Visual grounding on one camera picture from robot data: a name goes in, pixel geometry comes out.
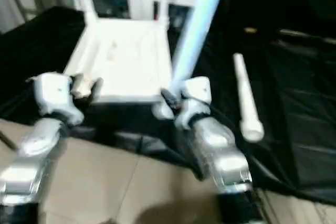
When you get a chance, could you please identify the black plastic mat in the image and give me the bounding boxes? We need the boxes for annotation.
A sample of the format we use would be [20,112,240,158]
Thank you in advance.
[0,6,336,205]

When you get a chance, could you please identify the white plastic table top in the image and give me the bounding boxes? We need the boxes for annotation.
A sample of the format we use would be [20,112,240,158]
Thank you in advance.
[62,16,177,121]

